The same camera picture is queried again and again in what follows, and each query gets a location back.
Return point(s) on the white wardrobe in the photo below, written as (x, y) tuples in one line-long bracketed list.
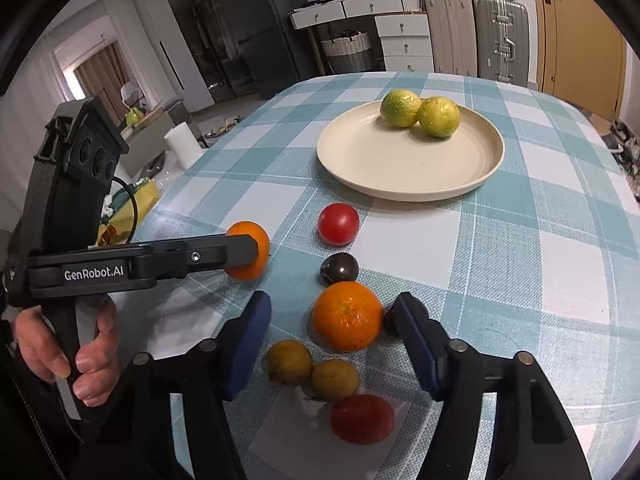
[(170, 35)]

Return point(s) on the person's left hand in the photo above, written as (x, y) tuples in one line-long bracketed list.
[(97, 360)]

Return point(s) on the green yellow citrus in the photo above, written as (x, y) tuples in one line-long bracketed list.
[(400, 107), (440, 117)]

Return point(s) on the dark purple plum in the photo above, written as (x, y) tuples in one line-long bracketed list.
[(390, 321), (340, 267)]

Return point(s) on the white paper towel roll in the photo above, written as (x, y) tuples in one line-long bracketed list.
[(182, 145)]

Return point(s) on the wicker basket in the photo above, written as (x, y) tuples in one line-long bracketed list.
[(347, 55)]

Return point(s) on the dark grey refrigerator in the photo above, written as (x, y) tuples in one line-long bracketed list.
[(250, 25)]

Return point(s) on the silver suitcase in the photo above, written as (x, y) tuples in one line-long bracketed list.
[(500, 40)]

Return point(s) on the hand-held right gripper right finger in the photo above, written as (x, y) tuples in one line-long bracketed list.
[(420, 350)]

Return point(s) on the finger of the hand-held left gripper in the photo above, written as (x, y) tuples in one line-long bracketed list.
[(215, 257)]

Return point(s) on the red tomato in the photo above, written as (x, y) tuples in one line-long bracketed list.
[(338, 224), (361, 419)]

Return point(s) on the large orange mandarin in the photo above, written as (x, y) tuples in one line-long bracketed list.
[(346, 316)]

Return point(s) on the teal checkered tablecloth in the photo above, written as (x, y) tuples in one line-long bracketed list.
[(525, 260)]

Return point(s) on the cream round plate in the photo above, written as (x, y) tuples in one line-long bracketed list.
[(400, 165)]

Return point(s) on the white drawer cabinet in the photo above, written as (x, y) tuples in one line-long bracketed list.
[(402, 40)]

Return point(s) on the patterned cloth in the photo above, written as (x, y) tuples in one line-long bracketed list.
[(627, 150)]

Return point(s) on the small orange mandarin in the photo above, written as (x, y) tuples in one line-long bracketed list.
[(247, 229)]

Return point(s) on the wooden door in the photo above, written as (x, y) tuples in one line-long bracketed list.
[(580, 35)]

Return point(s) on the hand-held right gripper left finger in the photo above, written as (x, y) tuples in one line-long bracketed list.
[(247, 345)]

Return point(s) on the brown longan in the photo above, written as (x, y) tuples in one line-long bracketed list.
[(335, 380), (288, 362)]

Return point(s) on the beige suitcase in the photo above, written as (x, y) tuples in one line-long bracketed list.
[(450, 30)]

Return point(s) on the yellow cloth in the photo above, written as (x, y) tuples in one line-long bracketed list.
[(145, 200)]

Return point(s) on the brown curtain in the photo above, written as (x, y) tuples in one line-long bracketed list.
[(100, 85)]

